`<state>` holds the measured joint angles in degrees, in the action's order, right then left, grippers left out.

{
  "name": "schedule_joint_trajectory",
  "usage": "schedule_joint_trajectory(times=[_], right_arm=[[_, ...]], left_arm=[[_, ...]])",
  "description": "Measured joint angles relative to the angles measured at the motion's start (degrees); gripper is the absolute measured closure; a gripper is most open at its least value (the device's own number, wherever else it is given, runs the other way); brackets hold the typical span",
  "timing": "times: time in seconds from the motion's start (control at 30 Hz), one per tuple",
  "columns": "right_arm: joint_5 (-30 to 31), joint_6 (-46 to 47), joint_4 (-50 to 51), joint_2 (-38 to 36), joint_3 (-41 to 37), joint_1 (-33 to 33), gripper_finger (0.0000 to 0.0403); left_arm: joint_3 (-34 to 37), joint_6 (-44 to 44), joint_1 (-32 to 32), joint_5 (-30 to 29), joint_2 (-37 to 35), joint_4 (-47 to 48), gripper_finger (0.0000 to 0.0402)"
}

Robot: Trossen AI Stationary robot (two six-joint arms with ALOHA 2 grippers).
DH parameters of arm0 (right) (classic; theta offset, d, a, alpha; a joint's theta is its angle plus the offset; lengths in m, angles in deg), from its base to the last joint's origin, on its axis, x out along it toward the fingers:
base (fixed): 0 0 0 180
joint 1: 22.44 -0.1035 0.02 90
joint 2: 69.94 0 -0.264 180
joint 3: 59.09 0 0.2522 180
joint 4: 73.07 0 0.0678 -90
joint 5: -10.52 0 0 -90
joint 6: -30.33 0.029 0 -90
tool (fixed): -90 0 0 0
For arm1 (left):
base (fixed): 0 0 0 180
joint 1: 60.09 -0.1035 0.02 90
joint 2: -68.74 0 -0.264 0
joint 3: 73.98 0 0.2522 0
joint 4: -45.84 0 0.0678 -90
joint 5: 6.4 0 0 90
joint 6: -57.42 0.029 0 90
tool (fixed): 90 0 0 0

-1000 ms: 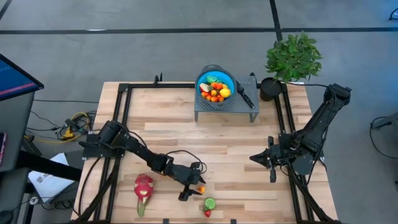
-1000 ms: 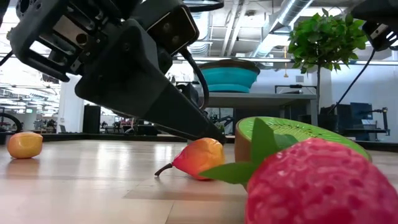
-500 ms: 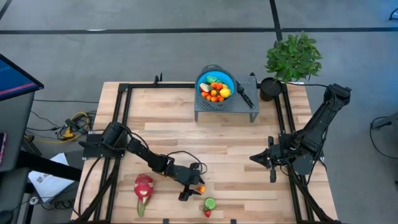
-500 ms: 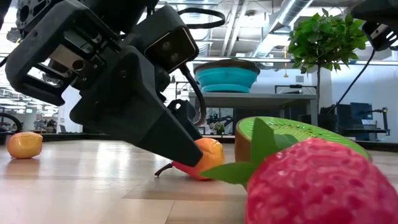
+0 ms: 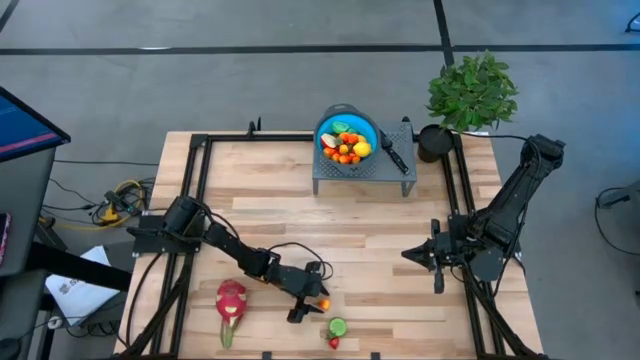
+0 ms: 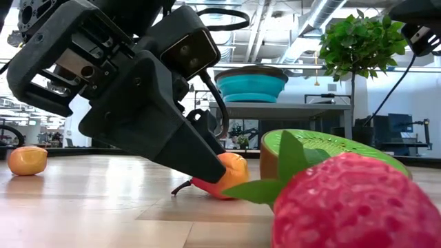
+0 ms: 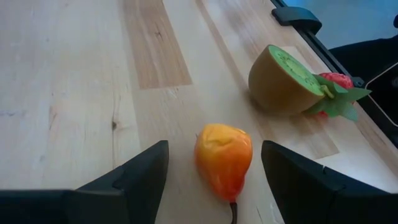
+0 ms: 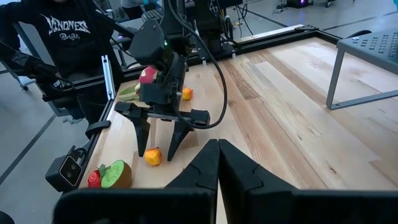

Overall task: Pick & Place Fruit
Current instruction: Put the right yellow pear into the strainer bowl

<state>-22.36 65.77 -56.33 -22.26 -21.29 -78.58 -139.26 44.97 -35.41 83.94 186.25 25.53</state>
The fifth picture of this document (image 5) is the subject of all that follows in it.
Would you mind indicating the white paper sheet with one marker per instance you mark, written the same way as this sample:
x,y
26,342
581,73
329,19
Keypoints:
x,y
75,295

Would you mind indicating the red apple half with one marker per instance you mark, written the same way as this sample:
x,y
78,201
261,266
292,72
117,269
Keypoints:
x,y
328,140

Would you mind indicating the black power adapter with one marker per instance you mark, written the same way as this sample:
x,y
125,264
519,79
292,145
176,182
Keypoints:
x,y
122,202

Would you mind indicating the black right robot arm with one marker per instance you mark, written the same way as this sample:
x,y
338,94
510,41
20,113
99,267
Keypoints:
x,y
520,195

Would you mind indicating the dark flat handheld device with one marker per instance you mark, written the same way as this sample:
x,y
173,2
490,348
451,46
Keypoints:
x,y
3,237

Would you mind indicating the black knife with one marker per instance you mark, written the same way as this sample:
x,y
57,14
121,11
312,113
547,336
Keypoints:
x,y
395,152

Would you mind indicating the monitor with blue screen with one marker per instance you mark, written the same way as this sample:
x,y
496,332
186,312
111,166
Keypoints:
x,y
25,125

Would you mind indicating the pink dragon fruit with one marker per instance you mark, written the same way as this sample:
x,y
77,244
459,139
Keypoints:
x,y
231,302

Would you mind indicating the green potted artificial plant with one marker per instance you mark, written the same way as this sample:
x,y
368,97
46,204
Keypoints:
x,y
472,92

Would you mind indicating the green kiwi half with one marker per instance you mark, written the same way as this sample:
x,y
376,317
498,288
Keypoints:
x,y
338,327

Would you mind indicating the grey perforated metal shelf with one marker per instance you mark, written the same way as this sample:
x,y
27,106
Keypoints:
x,y
395,172

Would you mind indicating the small orange pear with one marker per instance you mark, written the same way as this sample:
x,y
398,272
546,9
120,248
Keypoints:
x,y
325,304
345,159
356,160

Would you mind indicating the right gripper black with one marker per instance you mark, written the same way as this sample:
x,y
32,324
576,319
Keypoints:
x,y
452,249

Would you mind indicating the black table edge clamp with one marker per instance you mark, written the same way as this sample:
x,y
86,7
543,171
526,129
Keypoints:
x,y
267,356
375,356

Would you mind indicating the red strawberry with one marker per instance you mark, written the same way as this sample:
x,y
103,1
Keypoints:
x,y
334,343

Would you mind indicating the yellow lemon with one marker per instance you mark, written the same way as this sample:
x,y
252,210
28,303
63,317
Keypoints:
x,y
362,149

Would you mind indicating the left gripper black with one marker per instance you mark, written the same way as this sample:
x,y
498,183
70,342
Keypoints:
x,y
300,282

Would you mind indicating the small orange peach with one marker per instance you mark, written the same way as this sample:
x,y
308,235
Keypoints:
x,y
329,151
345,136
344,148
336,156
353,138

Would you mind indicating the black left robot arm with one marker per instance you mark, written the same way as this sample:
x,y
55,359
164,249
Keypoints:
x,y
235,247

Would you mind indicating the blue collapsible colander bowl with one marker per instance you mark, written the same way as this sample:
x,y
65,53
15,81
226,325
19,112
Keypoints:
x,y
322,122

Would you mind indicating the black desk crossbar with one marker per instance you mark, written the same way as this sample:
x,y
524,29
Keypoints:
x,y
75,265

